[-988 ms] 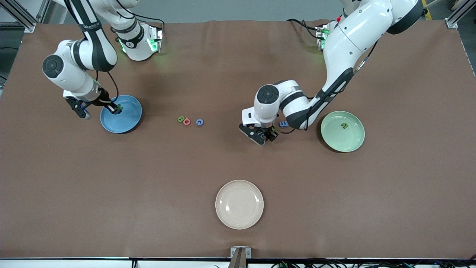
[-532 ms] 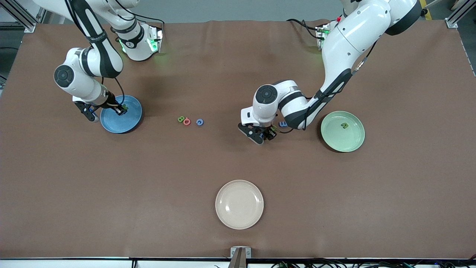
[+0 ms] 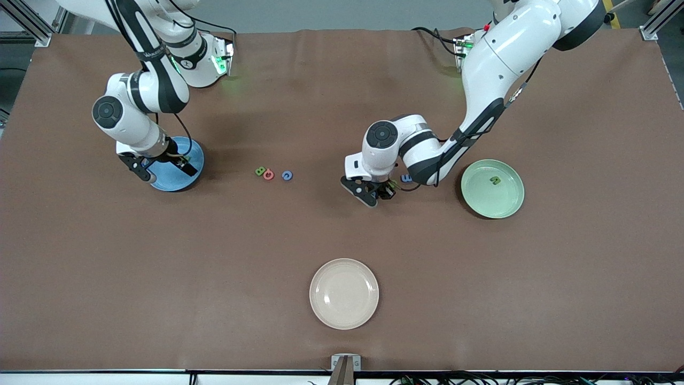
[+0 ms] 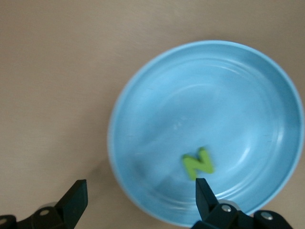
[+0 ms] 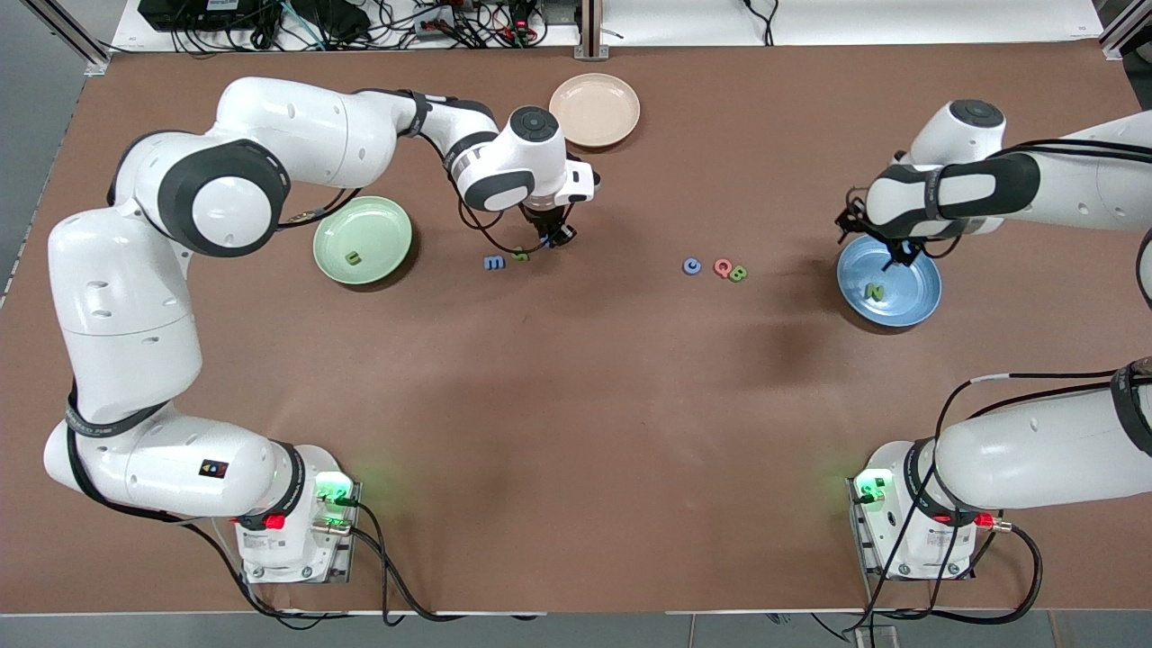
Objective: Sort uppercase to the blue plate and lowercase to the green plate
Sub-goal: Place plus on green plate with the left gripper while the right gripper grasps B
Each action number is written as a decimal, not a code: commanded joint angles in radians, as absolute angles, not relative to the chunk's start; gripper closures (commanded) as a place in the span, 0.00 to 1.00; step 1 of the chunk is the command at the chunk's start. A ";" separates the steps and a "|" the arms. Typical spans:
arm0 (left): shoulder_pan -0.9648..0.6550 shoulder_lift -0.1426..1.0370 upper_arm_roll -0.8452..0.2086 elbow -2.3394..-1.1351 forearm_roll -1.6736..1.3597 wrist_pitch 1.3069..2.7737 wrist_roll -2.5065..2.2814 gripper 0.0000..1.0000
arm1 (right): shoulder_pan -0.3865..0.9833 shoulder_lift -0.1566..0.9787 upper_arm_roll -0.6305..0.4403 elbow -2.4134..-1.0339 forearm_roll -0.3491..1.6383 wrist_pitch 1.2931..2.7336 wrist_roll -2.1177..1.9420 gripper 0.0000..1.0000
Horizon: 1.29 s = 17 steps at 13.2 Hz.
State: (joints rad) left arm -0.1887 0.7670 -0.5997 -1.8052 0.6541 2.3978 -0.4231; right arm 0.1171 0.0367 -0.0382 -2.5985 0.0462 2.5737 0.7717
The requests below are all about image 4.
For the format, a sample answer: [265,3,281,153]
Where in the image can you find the blue plate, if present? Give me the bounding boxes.
[107,40,304,227]

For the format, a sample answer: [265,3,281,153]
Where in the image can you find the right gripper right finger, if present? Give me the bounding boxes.
[192,177,293,229]

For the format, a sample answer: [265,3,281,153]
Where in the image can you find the green foam letter N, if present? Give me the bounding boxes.
[181,146,215,181]

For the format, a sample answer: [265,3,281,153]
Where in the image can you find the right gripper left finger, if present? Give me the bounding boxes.
[0,179,89,229]

